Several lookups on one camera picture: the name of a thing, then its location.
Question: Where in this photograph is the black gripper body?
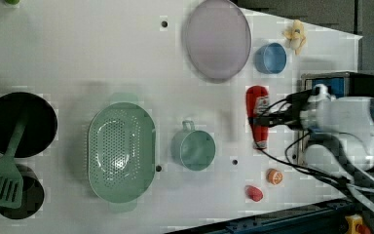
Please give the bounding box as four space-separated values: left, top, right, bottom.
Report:
284 90 312 131

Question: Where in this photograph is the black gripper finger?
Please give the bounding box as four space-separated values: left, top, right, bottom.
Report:
248 117 285 127

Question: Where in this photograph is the red plush ketchup bottle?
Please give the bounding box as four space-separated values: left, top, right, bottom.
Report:
245 86 270 150

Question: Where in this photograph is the green oval strainer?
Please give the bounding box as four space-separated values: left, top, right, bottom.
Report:
87 93 156 213

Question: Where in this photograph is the silver black toaster oven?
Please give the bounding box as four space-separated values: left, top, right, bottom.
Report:
300 72 374 171

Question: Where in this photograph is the blue small bowl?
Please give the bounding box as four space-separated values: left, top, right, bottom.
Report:
254 43 287 74

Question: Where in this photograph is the orange slice toy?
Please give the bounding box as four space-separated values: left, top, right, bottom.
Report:
266 169 283 185

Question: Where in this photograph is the red plush pepper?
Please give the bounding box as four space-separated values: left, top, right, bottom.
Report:
245 185 263 202

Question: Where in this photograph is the lilac round plate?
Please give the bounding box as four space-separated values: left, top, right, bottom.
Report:
184 0 252 80

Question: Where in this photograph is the yellow red clamp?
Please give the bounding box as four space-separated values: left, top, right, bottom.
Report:
345 214 372 234

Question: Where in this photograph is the large black pot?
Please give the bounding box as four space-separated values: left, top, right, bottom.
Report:
0 92 58 159

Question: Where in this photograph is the green slotted spatula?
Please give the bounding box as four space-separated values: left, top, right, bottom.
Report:
0 113 28 209

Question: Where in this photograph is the green object at edge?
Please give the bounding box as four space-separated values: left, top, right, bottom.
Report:
5 0 20 5

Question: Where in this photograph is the green cup with handle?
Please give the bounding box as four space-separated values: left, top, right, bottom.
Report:
170 120 216 171

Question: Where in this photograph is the blue metal rail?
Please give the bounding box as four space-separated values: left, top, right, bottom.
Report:
166 199 355 234

